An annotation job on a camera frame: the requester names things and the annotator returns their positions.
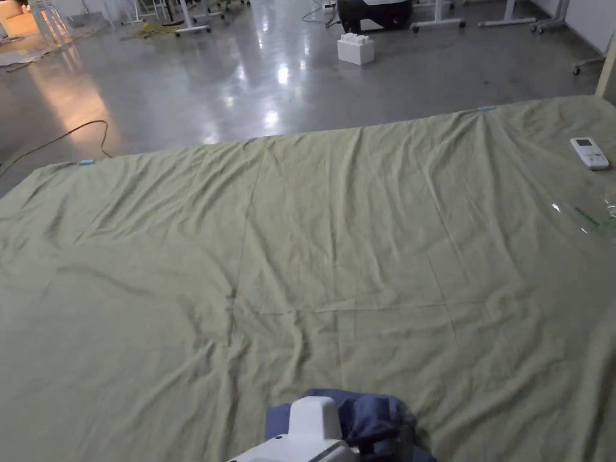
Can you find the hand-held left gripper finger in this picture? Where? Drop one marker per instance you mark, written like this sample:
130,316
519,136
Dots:
380,440

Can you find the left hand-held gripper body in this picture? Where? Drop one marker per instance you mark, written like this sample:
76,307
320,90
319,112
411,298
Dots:
313,418

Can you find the dark blue shirt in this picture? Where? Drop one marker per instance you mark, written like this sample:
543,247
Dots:
373,414

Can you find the bed with pale green sheet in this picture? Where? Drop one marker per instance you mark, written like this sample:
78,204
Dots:
298,231

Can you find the clear plastic bag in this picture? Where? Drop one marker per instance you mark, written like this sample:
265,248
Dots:
584,216

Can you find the blue tape piece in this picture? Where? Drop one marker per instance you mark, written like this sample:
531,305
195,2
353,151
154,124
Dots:
486,109
86,163

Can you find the white remote control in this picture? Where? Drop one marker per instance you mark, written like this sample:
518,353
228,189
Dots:
590,153

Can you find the white foam block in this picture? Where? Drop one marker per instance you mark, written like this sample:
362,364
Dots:
355,49

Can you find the black and white machine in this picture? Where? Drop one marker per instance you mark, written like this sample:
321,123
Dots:
373,14

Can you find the flat cardboard sheet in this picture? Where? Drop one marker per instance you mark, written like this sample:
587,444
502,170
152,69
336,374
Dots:
26,55

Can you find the pale wooden post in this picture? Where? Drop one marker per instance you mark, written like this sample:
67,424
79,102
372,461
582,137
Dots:
605,67

